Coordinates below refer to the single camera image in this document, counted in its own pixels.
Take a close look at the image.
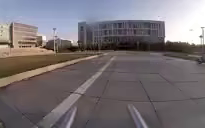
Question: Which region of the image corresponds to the row of trees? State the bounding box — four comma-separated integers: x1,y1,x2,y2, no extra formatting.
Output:
164,40,205,55

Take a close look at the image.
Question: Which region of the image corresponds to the pale building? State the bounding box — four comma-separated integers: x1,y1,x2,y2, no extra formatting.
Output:
0,20,12,47

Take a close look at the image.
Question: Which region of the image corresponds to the robot's own part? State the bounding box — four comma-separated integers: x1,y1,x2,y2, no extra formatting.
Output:
127,104,149,128
57,105,78,128

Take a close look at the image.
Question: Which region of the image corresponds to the pale painted line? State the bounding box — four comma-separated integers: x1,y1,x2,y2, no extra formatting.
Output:
34,55,117,128

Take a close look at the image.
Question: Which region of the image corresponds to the low grey building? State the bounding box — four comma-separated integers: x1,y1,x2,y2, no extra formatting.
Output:
45,37,73,51

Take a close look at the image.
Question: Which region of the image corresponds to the pale stone embankment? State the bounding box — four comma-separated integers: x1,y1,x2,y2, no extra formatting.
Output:
0,46,55,60

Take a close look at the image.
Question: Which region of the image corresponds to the large curved glass building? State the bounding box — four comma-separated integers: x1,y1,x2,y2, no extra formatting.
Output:
77,19,166,51

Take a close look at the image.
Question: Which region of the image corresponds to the grass field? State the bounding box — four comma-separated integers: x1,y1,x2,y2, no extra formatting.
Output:
0,53,91,83

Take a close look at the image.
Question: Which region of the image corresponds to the lamp pole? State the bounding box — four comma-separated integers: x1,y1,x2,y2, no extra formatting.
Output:
198,26,205,55
52,27,58,56

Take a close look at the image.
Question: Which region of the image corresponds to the grey concrete slab pavement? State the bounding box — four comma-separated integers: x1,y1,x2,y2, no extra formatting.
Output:
0,50,205,128

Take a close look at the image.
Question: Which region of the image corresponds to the beige block building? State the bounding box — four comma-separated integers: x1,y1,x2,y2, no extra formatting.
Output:
9,22,40,49

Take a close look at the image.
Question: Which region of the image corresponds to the pale concrete kerb strip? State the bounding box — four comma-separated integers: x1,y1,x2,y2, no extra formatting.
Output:
0,52,108,91

